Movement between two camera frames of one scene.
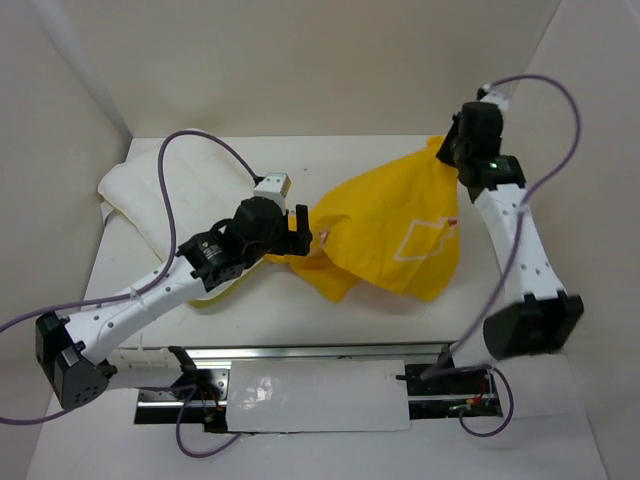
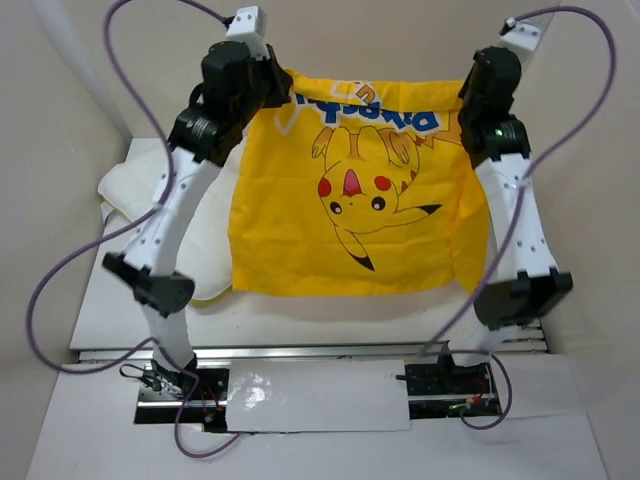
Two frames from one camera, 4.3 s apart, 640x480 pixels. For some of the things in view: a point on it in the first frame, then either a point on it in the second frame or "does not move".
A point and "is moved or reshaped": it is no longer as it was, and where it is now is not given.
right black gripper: x=444 y=153 to x=466 y=84
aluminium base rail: x=439 y=387 does not move
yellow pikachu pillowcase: x=397 y=226 is moved or reshaped
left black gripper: x=293 y=242 to x=279 y=79
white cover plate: x=317 y=395 does not move
